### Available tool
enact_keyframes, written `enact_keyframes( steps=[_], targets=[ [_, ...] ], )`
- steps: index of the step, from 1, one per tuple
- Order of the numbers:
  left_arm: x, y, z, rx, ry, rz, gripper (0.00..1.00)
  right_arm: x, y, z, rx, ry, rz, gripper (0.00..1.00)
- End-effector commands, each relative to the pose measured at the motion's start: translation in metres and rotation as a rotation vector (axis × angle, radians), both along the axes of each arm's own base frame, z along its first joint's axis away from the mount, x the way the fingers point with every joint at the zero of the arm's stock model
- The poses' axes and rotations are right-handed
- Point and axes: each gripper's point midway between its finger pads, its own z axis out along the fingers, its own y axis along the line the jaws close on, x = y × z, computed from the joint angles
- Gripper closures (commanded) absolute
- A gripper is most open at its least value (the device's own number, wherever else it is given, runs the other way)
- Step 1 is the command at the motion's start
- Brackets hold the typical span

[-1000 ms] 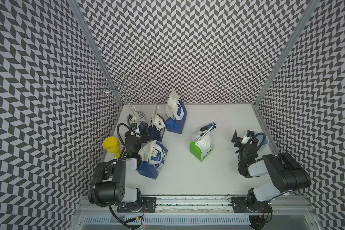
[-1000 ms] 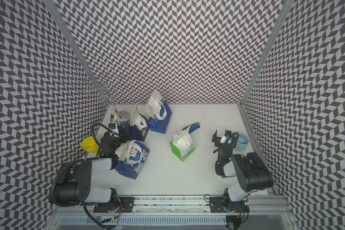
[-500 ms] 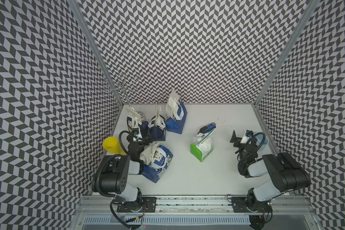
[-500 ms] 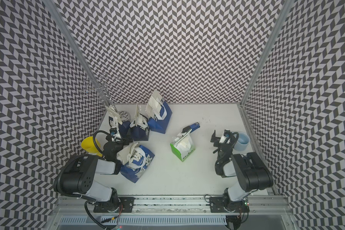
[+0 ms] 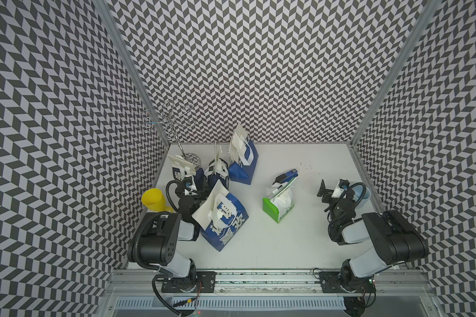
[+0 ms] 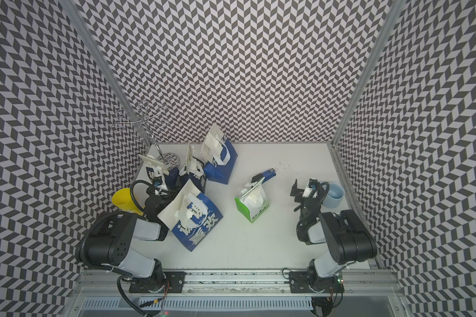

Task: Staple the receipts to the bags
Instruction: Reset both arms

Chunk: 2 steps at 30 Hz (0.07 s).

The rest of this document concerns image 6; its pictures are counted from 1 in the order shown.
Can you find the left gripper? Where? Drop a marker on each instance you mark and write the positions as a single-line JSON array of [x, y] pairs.
[[151, 193]]

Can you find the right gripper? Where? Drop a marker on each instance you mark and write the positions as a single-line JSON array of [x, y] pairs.
[[297, 192]]

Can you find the blue black stapler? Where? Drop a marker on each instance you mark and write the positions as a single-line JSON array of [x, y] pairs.
[[265, 176]]

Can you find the green white bag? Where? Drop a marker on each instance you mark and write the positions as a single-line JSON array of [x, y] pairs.
[[253, 204]]

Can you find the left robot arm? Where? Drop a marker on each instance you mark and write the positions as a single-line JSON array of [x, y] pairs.
[[107, 245]]

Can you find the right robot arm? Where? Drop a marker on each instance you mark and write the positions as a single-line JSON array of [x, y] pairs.
[[346, 237]]

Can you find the light blue mug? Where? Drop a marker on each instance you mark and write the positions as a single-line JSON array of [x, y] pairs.
[[335, 195]]

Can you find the yellow plastic cup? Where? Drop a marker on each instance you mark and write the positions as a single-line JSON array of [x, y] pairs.
[[122, 199]]

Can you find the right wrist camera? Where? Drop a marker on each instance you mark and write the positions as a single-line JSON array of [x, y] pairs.
[[310, 188]]

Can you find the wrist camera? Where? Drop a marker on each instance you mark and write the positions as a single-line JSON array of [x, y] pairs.
[[310, 188], [158, 184]]

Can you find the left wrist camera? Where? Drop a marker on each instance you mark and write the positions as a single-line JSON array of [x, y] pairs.
[[158, 184]]

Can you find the metal wire mug tree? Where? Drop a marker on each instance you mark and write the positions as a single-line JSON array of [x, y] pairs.
[[149, 122]]

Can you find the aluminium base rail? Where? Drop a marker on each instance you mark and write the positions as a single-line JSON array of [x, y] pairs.
[[233, 290]]

